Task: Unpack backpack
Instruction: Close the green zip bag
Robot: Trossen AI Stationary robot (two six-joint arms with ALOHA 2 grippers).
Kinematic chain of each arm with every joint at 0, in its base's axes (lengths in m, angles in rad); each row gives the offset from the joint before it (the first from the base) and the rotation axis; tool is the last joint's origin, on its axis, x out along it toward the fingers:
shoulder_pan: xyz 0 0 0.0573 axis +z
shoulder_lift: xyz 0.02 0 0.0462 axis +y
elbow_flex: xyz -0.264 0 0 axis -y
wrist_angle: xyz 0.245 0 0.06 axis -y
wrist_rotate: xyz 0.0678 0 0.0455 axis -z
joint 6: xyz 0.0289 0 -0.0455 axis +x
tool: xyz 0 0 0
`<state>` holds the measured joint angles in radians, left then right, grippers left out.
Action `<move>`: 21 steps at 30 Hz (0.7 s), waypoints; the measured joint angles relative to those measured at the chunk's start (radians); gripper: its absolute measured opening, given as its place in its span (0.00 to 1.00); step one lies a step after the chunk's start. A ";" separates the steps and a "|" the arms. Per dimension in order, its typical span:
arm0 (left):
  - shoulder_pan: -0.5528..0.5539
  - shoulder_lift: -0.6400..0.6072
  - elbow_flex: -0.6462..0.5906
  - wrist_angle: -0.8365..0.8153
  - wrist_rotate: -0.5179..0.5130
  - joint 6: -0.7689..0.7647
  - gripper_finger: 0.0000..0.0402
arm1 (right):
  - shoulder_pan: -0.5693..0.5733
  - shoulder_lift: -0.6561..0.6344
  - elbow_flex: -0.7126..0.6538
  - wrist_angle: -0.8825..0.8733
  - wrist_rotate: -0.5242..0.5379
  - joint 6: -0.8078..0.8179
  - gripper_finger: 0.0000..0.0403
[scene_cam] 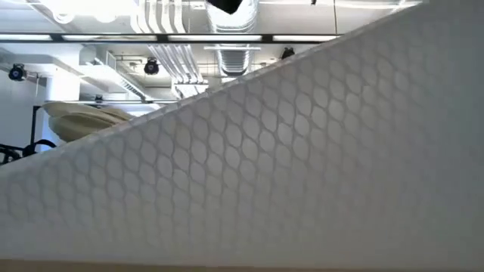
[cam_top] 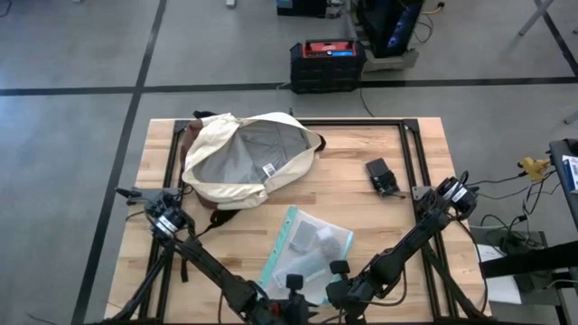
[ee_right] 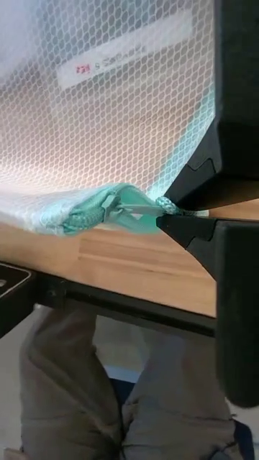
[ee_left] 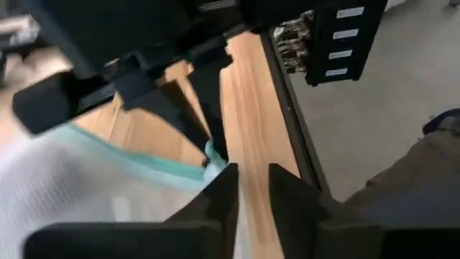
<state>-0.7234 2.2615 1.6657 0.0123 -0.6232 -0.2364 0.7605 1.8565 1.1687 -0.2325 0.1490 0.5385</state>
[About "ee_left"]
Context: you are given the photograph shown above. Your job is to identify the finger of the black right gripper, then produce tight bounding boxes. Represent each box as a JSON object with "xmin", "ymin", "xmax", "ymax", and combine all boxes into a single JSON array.
[
  {"xmin": 186, "ymin": 37, "xmax": 234, "ymax": 161},
  {"xmin": 12, "ymin": 66, "xmax": 211, "ymax": 167}
]

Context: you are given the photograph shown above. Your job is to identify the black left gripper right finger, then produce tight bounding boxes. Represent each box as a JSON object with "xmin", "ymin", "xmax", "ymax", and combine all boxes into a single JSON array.
[{"xmin": 269, "ymin": 163, "xmax": 460, "ymax": 259}]

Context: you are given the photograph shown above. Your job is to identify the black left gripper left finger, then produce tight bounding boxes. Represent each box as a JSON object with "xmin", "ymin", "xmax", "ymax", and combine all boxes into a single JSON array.
[{"xmin": 23, "ymin": 163, "xmax": 240, "ymax": 259}]

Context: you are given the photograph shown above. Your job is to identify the black aluminium table frame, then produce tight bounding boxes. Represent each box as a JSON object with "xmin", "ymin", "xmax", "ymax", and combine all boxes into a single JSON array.
[{"xmin": 260, "ymin": 30, "xmax": 331, "ymax": 197}]

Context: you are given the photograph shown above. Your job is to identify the large clear teal-edged zip bag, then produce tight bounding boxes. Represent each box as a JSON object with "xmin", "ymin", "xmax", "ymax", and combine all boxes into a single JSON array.
[{"xmin": 0, "ymin": 122, "xmax": 229, "ymax": 259}]

